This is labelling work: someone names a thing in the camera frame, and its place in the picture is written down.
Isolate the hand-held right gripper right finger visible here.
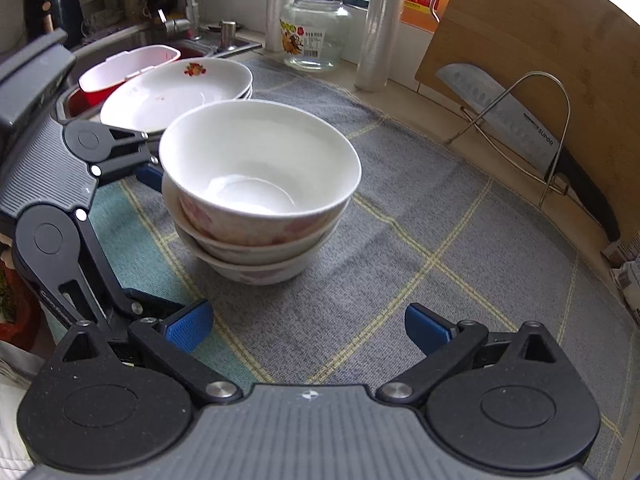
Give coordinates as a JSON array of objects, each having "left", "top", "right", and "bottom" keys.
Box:
[{"left": 375, "top": 302, "right": 571, "bottom": 405}]

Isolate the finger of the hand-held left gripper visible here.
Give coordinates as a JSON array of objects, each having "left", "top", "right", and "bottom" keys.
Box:
[
  {"left": 89, "top": 127, "right": 165, "bottom": 188},
  {"left": 32, "top": 209, "right": 187, "bottom": 333}
]

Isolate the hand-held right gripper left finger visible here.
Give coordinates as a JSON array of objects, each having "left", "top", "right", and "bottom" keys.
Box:
[{"left": 50, "top": 299, "right": 243, "bottom": 406}]

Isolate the white floral bowl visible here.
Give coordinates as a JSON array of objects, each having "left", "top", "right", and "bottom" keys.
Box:
[
  {"left": 174, "top": 222, "right": 331, "bottom": 287},
  {"left": 161, "top": 180, "right": 351, "bottom": 267},
  {"left": 158, "top": 99, "right": 362, "bottom": 247}
]

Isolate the red patterned bag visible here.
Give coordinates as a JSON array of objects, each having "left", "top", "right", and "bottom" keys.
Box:
[{"left": 0, "top": 260, "right": 37, "bottom": 342}]

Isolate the red and white plastic basin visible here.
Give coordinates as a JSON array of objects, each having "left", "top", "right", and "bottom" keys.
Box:
[{"left": 77, "top": 44, "right": 182, "bottom": 108}]

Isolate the grey checked cloth mat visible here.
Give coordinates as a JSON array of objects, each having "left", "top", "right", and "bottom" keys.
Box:
[{"left": 45, "top": 55, "right": 640, "bottom": 480}]

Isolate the metal sink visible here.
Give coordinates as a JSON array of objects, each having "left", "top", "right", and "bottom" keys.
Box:
[{"left": 52, "top": 22, "right": 263, "bottom": 123}]

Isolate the white quilted cloth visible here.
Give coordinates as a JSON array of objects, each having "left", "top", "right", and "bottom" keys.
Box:
[{"left": 0, "top": 340, "right": 51, "bottom": 480}]

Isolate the black appliance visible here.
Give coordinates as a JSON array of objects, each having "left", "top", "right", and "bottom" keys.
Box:
[{"left": 22, "top": 0, "right": 86, "bottom": 51}]

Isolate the metal sink knob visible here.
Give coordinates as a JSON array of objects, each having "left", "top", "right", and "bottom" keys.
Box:
[{"left": 218, "top": 20, "right": 240, "bottom": 51}]

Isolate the metal faucet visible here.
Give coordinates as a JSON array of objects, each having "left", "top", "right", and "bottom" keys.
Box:
[{"left": 159, "top": 0, "right": 206, "bottom": 43}]

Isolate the white food bag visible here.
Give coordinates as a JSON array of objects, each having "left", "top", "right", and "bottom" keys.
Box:
[{"left": 602, "top": 239, "right": 640, "bottom": 326}]

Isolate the thin cling film roll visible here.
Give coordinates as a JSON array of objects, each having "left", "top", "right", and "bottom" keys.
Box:
[{"left": 264, "top": 0, "right": 299, "bottom": 53}]

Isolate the glass jar with green lid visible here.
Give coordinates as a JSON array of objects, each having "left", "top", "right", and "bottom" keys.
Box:
[{"left": 279, "top": 0, "right": 353, "bottom": 72}]

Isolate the steel santoku knife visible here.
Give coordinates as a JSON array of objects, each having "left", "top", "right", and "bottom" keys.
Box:
[{"left": 435, "top": 62, "right": 622, "bottom": 245}]

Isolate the stack of clear plastic cups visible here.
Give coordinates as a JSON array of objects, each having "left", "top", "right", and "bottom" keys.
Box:
[{"left": 354, "top": 0, "right": 407, "bottom": 93}]

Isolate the bamboo cutting board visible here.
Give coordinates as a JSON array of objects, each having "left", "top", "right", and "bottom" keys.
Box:
[{"left": 414, "top": 0, "right": 640, "bottom": 261}]

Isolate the metal wire rack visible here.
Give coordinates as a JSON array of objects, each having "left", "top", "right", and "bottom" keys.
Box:
[{"left": 445, "top": 71, "right": 573, "bottom": 208}]

